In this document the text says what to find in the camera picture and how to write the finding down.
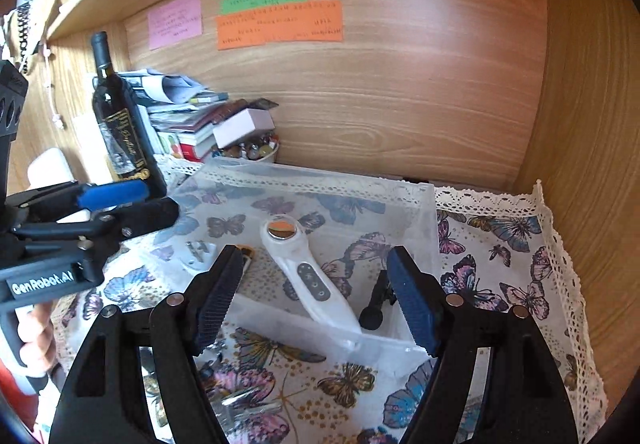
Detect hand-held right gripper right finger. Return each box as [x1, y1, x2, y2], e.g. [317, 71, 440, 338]
[385, 246, 576, 444]

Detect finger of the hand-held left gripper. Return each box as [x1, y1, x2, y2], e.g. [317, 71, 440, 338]
[10, 198, 180, 255]
[6, 179, 151, 225]

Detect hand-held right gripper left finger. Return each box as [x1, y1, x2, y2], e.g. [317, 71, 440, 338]
[48, 245, 246, 444]

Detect white handheld massager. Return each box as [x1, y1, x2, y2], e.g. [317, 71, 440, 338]
[259, 214, 363, 336]

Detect clear plastic storage box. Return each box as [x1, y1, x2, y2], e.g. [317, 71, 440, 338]
[135, 159, 443, 377]

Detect person's left hand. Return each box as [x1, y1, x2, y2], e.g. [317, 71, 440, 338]
[16, 300, 57, 367]

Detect small black tool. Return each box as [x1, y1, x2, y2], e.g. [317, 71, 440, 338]
[358, 269, 397, 331]

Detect white plug adapter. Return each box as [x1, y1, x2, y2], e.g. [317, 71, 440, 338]
[182, 241, 219, 275]

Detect dark wine bottle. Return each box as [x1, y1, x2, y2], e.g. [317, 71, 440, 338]
[90, 31, 168, 199]

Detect white rounded object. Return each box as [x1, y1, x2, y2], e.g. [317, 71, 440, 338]
[27, 149, 77, 191]

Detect stack of books and papers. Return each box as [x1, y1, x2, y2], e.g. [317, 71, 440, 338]
[117, 68, 278, 163]

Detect butterfly print lace tablecloth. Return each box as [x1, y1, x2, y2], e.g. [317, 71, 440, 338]
[50, 154, 608, 444]

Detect metal keys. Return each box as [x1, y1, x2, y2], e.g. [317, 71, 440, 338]
[211, 385, 284, 426]

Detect red cloth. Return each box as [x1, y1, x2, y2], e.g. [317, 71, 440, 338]
[0, 358, 42, 427]

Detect cup of paint tubes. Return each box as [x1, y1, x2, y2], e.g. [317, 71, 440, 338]
[212, 136, 280, 165]

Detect pink and white box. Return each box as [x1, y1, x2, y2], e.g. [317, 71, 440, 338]
[212, 108, 276, 149]

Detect pink sticky note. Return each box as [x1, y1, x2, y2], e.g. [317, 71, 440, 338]
[147, 0, 203, 50]

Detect orange sticky note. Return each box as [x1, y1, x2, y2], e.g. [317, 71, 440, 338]
[216, 0, 345, 50]

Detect hanging white cord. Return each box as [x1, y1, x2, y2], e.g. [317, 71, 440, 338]
[42, 44, 67, 129]

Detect hanging bead necklace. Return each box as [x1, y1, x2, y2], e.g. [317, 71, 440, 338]
[14, 4, 37, 74]

